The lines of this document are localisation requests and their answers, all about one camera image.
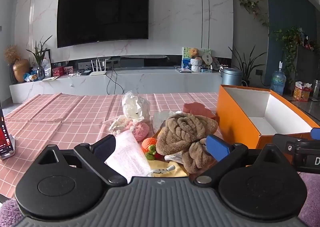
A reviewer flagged red box on console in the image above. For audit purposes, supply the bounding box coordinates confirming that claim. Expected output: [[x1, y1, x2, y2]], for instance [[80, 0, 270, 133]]
[[52, 66, 74, 76]]

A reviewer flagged blue water jug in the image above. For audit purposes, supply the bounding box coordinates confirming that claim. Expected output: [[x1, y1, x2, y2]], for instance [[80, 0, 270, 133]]
[[270, 61, 286, 96]]

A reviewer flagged grey metal trash can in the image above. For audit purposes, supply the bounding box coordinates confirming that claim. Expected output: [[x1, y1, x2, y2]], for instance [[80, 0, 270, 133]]
[[221, 67, 243, 86]]

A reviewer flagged hanging vine plant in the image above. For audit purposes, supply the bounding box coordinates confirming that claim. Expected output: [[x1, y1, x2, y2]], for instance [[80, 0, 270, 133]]
[[272, 26, 301, 84]]

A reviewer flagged white wifi router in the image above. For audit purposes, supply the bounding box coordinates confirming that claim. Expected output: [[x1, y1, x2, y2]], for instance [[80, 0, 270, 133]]
[[89, 59, 107, 76]]

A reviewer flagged white plastic bag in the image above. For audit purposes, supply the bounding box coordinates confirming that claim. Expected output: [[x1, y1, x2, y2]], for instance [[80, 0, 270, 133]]
[[121, 91, 150, 122]]

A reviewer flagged pink white crochet pouch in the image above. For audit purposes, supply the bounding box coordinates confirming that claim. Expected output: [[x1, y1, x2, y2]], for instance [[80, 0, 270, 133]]
[[108, 115, 150, 142]]

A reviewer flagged golden vase with dried flowers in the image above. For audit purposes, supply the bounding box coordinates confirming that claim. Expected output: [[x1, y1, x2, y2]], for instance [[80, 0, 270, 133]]
[[4, 45, 30, 84]]

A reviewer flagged orange cardboard box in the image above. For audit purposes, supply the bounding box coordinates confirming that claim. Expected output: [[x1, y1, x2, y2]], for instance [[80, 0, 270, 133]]
[[216, 85, 319, 149]]

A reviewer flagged pink checkered tablecloth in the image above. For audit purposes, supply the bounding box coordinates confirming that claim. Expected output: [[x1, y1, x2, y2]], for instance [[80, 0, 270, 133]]
[[0, 92, 221, 199]]

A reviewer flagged orange crochet fruit toy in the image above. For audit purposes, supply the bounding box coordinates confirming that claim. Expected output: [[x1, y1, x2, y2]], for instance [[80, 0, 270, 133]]
[[141, 138, 161, 160]]

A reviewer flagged red bear shaped sponge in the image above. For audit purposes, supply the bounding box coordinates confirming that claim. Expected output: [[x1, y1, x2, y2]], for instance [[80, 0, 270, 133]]
[[183, 102, 216, 119]]

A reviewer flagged green plant in glass vase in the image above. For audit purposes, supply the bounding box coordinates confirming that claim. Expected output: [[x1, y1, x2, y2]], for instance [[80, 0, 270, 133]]
[[27, 35, 52, 81]]

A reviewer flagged smartphone on stand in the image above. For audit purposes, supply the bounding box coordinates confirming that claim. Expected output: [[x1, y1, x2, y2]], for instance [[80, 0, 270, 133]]
[[0, 108, 15, 160]]

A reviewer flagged black wall television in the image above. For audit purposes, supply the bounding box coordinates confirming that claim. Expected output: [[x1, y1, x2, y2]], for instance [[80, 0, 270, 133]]
[[56, 0, 149, 48]]

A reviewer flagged brown towel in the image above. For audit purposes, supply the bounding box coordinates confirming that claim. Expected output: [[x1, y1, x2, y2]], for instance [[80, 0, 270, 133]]
[[156, 112, 218, 174]]

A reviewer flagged black router cable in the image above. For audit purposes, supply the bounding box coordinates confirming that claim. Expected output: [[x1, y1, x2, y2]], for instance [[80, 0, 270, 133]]
[[106, 66, 125, 95]]

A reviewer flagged green floor plant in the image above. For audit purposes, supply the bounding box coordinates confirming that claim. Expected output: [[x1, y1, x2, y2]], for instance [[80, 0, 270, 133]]
[[229, 46, 267, 87]]

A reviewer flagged teddy bear on yarn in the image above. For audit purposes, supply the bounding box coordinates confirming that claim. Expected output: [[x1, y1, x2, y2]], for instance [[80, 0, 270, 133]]
[[189, 48, 202, 72]]

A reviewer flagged white tissue pack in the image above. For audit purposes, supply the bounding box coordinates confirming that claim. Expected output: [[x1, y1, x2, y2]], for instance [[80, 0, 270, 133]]
[[105, 131, 151, 183]]

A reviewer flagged white marble tv console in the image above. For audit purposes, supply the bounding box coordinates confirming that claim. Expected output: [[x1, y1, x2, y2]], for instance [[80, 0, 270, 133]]
[[10, 69, 221, 103]]

